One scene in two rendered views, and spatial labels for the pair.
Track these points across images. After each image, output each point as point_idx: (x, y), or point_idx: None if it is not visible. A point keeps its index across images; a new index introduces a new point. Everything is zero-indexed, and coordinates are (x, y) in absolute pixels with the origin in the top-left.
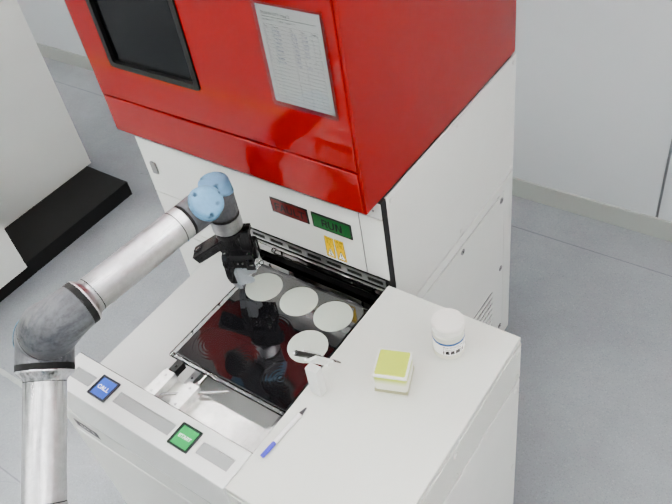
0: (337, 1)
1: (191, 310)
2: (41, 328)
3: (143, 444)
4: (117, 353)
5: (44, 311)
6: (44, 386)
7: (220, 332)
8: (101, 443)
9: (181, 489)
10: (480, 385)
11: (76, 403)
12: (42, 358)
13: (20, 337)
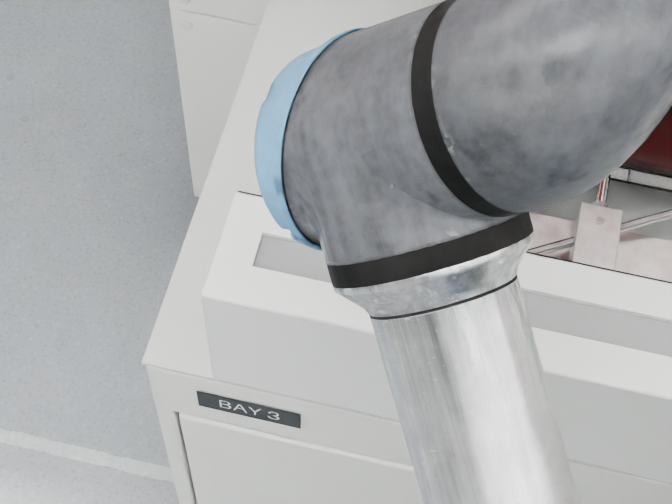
0: None
1: (362, 23)
2: (612, 83)
3: (607, 408)
4: (227, 180)
5: (608, 12)
6: (503, 308)
7: None
8: (280, 437)
9: (645, 495)
10: None
11: (292, 345)
12: (550, 206)
13: (497, 140)
